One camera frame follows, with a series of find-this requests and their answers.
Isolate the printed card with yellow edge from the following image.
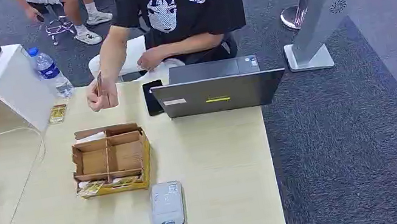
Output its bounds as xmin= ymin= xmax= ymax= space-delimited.
xmin=109 ymin=174 xmax=143 ymax=189

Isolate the grey laptop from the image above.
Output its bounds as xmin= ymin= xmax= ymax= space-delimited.
xmin=147 ymin=48 xmax=291 ymax=125

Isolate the printed card with green picture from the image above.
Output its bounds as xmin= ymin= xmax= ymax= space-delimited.
xmin=75 ymin=178 xmax=108 ymax=200

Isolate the wire stool frame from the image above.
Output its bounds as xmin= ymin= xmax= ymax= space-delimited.
xmin=40 ymin=1 xmax=79 ymax=47

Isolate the person's right hand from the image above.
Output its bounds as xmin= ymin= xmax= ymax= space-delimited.
xmin=83 ymin=73 xmax=122 ymax=115

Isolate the grey portable wifi router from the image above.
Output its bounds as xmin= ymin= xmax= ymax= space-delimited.
xmin=146 ymin=178 xmax=190 ymax=224

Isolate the crouching person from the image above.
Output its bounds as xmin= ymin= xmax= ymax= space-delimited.
xmin=15 ymin=0 xmax=118 ymax=58

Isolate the person's left hand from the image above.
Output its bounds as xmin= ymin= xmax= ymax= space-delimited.
xmin=134 ymin=46 xmax=167 ymax=74

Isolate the white card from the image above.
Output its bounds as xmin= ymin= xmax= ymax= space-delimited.
xmin=75 ymin=131 xmax=107 ymax=145

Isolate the brown card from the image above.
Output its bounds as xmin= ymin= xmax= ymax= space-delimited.
xmin=93 ymin=70 xmax=107 ymax=98

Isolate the chrome stanchion base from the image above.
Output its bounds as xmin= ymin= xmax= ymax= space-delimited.
xmin=278 ymin=2 xmax=316 ymax=34

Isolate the clear plastic water bottle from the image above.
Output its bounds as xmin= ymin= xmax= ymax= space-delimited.
xmin=27 ymin=41 xmax=77 ymax=104

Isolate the black smartphone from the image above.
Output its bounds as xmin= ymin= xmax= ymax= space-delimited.
xmin=141 ymin=78 xmax=169 ymax=118

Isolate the seated person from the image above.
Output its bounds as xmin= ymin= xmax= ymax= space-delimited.
xmin=69 ymin=0 xmax=259 ymax=115

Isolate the wooden card box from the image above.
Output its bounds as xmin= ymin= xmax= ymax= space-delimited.
xmin=65 ymin=119 xmax=159 ymax=202

